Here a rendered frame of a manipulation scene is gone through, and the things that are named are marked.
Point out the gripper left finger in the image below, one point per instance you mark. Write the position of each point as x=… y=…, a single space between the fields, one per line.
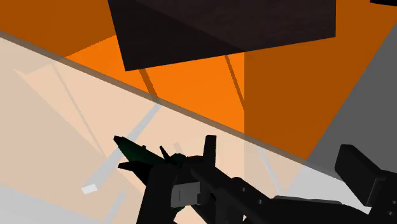
x=229 y=192

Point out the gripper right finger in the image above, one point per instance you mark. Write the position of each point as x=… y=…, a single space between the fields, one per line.
x=363 y=173

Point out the black and dark green figure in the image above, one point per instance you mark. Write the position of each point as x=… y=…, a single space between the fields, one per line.
x=139 y=153

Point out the dark brown robot stand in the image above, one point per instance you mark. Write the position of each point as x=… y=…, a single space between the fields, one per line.
x=223 y=28

